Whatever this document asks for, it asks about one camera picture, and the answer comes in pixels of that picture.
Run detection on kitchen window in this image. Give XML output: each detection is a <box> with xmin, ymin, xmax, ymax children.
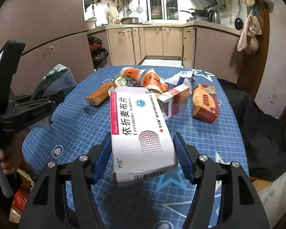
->
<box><xmin>147</xmin><ymin>0</ymin><xmax>179</xmax><ymax>21</ymax></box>

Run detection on beige open cigarette pack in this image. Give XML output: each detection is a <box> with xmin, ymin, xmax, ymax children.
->
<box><xmin>157</xmin><ymin>84</ymin><xmax>190</xmax><ymax>120</ymax></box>

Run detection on white medicine box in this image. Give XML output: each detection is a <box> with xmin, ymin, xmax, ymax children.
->
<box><xmin>108</xmin><ymin>86</ymin><xmax>178</xmax><ymax>187</ymax></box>

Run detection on green white carton box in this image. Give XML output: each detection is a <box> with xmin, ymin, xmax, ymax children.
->
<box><xmin>113</xmin><ymin>75</ymin><xmax>134</xmax><ymax>87</ymax></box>

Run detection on crumpled white blue paper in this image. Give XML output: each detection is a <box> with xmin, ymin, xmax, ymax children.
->
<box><xmin>165</xmin><ymin>70</ymin><xmax>194</xmax><ymax>86</ymax></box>

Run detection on orange paper cup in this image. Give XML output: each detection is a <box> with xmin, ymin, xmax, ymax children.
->
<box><xmin>140</xmin><ymin>68</ymin><xmax>168</xmax><ymax>94</ymax></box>
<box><xmin>120</xmin><ymin>67</ymin><xmax>147</xmax><ymax>82</ymax></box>

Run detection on black trash bags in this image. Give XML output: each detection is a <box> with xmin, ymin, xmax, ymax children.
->
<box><xmin>88</xmin><ymin>35</ymin><xmax>109</xmax><ymax>69</ymax></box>

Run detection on white plastic trash bag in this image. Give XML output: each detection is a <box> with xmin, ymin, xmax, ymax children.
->
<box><xmin>258</xmin><ymin>172</ymin><xmax>286</xmax><ymax>228</ymax></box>

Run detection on blue grid table mat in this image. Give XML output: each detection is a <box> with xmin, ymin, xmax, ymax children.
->
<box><xmin>22</xmin><ymin>67</ymin><xmax>248</xmax><ymax>228</ymax></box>

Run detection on hanging cloth bags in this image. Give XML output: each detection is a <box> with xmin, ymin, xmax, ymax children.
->
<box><xmin>237</xmin><ymin>0</ymin><xmax>262</xmax><ymax>54</ymax></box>

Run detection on red gold cigarette pack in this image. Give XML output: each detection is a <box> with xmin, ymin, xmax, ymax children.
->
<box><xmin>193</xmin><ymin>83</ymin><xmax>219</xmax><ymax>123</ymax></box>

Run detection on golden cigarette pack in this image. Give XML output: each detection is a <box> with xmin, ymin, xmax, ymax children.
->
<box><xmin>86</xmin><ymin>82</ymin><xmax>117</xmax><ymax>106</ymax></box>

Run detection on black wok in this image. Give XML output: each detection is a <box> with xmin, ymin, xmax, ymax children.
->
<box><xmin>180</xmin><ymin>9</ymin><xmax>208</xmax><ymax>17</ymax></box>

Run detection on beige refrigerator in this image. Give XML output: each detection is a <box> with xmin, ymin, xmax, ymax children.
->
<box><xmin>0</xmin><ymin>0</ymin><xmax>94</xmax><ymax>95</ymax></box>

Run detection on left hand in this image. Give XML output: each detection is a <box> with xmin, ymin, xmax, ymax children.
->
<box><xmin>0</xmin><ymin>133</ymin><xmax>25</xmax><ymax>175</ymax></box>

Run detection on beige kitchen cabinets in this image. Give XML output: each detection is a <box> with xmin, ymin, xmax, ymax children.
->
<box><xmin>87</xmin><ymin>20</ymin><xmax>243</xmax><ymax>83</ymax></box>

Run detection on metal kettle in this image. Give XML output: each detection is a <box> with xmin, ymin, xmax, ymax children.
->
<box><xmin>207</xmin><ymin>9</ymin><xmax>221</xmax><ymax>24</ymax></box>

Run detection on small black hanging pan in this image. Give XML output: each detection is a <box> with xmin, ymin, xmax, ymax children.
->
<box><xmin>235</xmin><ymin>0</ymin><xmax>243</xmax><ymax>31</ymax></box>

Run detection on black cloth on chair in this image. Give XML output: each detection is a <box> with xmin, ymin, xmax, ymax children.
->
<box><xmin>219</xmin><ymin>79</ymin><xmax>286</xmax><ymax>181</ymax></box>

